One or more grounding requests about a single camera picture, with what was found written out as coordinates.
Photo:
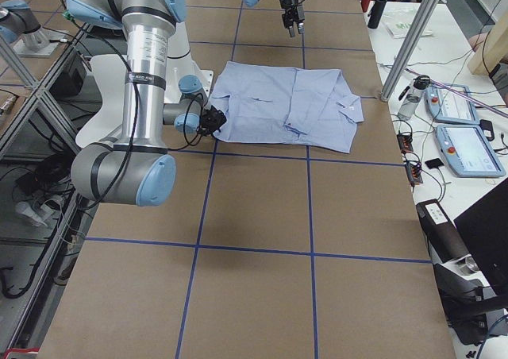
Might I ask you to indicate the orange black hub upper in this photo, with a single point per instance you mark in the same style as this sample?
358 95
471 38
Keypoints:
405 142

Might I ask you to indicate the clear water bottle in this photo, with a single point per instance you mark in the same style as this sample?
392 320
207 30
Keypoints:
411 97

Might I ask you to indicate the black thermos bottle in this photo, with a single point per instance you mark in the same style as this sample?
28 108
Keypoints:
376 13

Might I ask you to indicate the grey aluminium post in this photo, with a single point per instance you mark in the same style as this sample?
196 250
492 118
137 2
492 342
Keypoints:
420 21

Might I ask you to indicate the teach pendant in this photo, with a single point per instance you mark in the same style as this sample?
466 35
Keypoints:
446 107
467 152

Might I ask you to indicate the blue striped button shirt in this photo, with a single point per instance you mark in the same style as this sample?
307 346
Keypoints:
286 105

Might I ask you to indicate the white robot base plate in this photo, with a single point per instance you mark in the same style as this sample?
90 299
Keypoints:
182 76

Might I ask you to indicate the lower teach pendant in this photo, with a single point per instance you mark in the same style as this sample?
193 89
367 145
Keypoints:
467 152

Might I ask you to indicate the black monitor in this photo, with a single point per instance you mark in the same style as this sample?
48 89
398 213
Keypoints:
483 229

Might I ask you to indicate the white paper green print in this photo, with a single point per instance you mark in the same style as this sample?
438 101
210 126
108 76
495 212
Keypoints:
397 28

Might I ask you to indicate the orange black hub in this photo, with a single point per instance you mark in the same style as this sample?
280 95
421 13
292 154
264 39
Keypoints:
405 142
413 172

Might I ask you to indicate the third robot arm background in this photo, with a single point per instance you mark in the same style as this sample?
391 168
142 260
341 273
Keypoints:
19 21

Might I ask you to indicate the upper teach pendant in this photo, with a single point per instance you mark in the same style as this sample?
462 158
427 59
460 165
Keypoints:
446 107

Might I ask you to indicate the orange black hub lower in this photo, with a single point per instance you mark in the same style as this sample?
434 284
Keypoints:
413 172

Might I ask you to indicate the small black pad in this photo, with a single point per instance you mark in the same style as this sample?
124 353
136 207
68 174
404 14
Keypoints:
434 163

